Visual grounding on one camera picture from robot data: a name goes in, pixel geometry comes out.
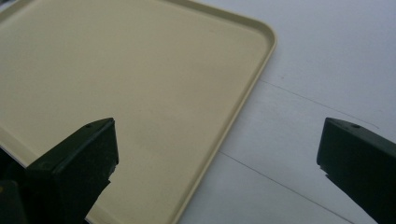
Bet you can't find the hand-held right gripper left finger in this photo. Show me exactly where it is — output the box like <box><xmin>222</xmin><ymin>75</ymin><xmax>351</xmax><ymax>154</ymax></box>
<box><xmin>25</xmin><ymin>117</ymin><xmax>120</xmax><ymax>224</ymax></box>

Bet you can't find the beige plastic tray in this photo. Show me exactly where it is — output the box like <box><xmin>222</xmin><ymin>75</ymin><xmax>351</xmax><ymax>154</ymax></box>
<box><xmin>0</xmin><ymin>0</ymin><xmax>277</xmax><ymax>224</ymax></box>

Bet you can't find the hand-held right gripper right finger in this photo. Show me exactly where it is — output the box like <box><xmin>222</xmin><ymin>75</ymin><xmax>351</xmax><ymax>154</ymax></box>
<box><xmin>316</xmin><ymin>117</ymin><xmax>396</xmax><ymax>224</ymax></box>

